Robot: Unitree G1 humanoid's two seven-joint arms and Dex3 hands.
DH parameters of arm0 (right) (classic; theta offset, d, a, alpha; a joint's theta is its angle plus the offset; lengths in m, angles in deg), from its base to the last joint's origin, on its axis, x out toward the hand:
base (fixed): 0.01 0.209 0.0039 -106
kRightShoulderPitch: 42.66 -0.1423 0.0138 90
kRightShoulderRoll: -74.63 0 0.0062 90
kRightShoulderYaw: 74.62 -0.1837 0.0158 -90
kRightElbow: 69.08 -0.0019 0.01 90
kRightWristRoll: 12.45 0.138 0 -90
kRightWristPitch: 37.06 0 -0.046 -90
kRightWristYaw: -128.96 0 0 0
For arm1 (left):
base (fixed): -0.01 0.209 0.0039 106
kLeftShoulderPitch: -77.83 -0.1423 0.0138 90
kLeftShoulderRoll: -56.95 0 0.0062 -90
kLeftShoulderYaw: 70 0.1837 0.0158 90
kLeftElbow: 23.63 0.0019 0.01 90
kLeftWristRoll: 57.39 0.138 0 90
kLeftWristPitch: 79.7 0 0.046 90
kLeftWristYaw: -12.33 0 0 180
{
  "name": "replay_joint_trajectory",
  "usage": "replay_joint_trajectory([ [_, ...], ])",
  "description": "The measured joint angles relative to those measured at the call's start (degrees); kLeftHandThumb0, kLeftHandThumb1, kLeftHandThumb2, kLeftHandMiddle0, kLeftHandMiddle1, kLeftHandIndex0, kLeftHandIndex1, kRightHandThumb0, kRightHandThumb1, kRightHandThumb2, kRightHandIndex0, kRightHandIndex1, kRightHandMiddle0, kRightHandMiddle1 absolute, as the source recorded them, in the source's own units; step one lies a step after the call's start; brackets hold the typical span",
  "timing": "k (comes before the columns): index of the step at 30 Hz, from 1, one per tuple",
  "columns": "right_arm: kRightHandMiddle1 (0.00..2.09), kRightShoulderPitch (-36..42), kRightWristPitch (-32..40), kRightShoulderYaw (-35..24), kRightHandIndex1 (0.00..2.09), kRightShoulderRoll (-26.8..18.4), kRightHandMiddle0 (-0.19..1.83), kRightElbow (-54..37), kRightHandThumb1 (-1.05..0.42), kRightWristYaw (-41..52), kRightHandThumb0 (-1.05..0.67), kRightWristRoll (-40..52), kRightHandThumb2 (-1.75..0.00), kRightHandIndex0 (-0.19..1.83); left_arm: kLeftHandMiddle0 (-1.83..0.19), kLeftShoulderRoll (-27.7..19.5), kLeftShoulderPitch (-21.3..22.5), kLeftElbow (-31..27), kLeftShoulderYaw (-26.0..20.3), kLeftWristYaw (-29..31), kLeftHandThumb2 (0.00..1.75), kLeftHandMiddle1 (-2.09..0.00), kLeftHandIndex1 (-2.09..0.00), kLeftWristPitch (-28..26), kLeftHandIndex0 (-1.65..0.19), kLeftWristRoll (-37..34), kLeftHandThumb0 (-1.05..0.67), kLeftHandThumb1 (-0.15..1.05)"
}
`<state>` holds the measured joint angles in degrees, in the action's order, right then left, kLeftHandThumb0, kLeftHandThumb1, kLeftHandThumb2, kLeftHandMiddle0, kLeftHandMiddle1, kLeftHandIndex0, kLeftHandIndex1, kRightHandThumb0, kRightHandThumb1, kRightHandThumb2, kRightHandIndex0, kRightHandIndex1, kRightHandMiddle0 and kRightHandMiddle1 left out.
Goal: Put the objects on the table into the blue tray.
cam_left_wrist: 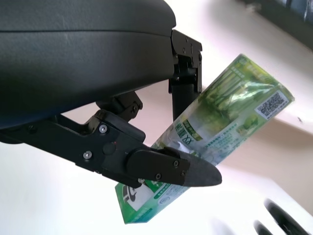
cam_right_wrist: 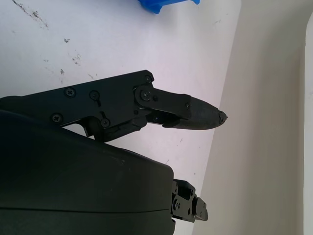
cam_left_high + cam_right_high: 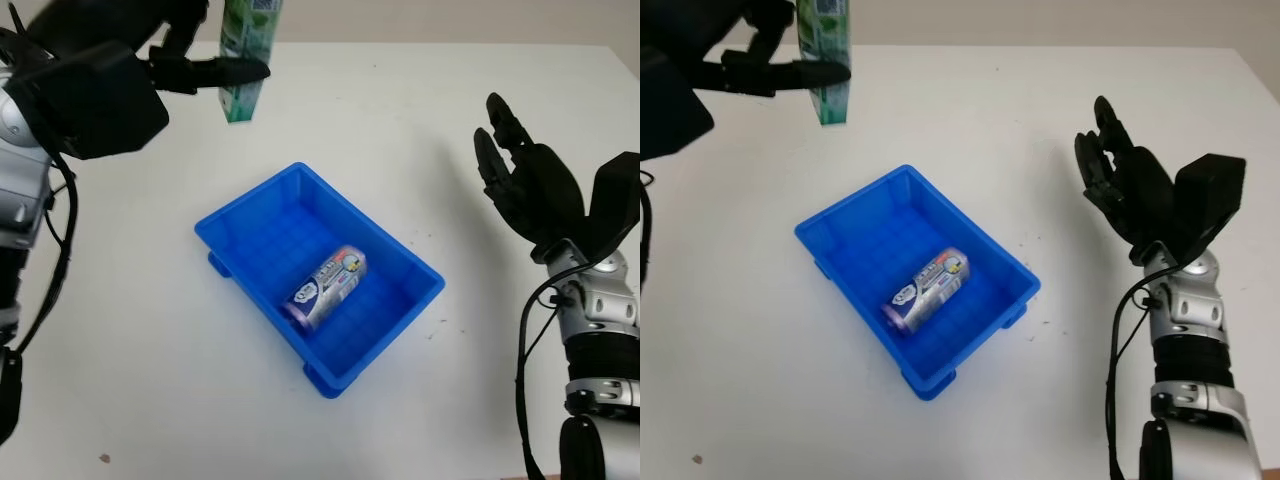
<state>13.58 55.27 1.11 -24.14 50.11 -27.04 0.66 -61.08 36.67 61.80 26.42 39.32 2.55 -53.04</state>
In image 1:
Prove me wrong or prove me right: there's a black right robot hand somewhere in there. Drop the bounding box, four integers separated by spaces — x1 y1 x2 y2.
253 198 313 235

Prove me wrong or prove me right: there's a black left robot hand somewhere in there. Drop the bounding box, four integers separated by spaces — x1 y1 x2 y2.
0 0 223 189

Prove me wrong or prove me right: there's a dark background fixture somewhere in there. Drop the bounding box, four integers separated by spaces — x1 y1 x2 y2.
236 0 313 47

